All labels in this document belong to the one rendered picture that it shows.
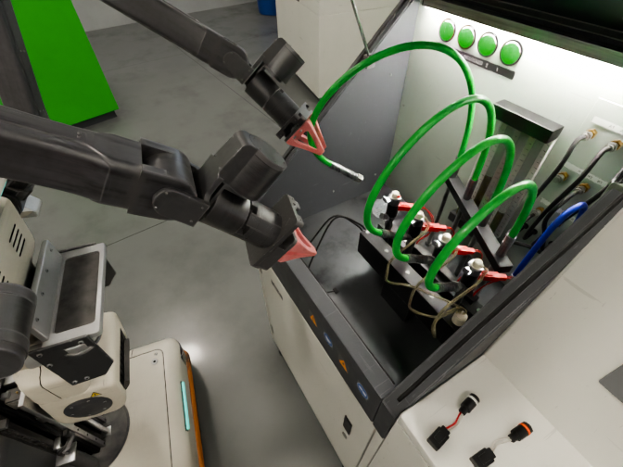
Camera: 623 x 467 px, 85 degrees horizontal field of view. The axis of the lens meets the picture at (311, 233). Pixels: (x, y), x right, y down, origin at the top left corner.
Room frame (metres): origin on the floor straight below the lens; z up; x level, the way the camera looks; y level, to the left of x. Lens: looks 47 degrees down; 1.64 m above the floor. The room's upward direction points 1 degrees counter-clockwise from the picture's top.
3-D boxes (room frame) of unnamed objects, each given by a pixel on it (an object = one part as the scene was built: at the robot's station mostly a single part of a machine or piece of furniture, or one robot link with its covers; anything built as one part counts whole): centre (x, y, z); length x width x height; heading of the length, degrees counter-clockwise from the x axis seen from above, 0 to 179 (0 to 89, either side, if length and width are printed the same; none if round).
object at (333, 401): (0.48, 0.02, 0.44); 0.65 x 0.02 x 0.68; 30
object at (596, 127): (0.53, -0.55, 1.20); 0.13 x 0.03 x 0.31; 30
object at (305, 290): (0.49, 0.01, 0.87); 0.62 x 0.04 x 0.16; 30
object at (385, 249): (0.51, -0.26, 0.91); 0.34 x 0.10 x 0.15; 30
